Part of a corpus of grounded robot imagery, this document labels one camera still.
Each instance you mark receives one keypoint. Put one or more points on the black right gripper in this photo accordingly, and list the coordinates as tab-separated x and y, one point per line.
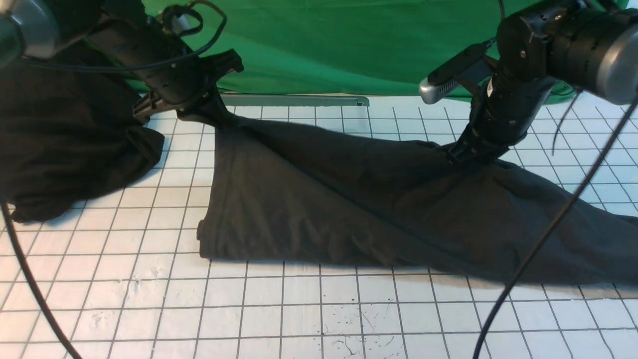
500	116

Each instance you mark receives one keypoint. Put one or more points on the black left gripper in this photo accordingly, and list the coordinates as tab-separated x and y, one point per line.
189	87

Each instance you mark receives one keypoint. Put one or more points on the dark gray long-sleeve shirt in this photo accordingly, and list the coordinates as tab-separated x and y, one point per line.
302	194

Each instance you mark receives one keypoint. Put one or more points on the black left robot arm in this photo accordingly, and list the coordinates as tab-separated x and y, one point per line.
34	31

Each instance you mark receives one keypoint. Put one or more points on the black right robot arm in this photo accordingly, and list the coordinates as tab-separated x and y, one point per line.
592	50

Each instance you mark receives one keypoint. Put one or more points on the gray metal strip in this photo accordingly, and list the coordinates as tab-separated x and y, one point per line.
243	100

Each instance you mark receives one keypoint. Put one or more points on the black clothes pile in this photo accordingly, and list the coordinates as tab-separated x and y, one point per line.
66	137

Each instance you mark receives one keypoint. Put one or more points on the green backdrop cloth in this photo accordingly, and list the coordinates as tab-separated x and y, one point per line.
355	47

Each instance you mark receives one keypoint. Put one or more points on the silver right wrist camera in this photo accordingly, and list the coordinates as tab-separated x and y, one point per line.
448	80

